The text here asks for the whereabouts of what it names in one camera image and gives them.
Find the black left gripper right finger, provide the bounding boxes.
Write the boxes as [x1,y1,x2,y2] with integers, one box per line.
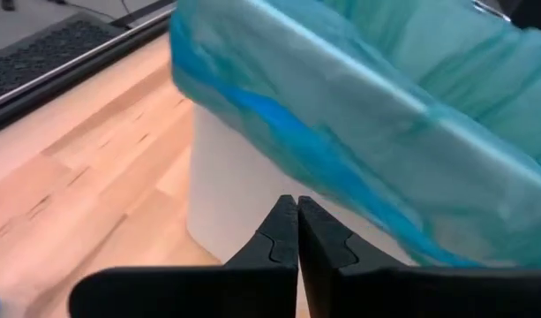
[297,195,406,318]

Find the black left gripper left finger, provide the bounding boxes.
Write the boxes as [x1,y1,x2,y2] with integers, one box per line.
[223,194,300,318]

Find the white plastic trash bin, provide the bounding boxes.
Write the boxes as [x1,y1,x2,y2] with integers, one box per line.
[185,103,417,268]

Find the teal umbrella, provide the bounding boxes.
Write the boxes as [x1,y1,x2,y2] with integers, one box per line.
[169,0,541,269]

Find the black rubber floor mat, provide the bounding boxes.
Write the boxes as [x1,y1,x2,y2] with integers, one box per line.
[0,11,125,103]

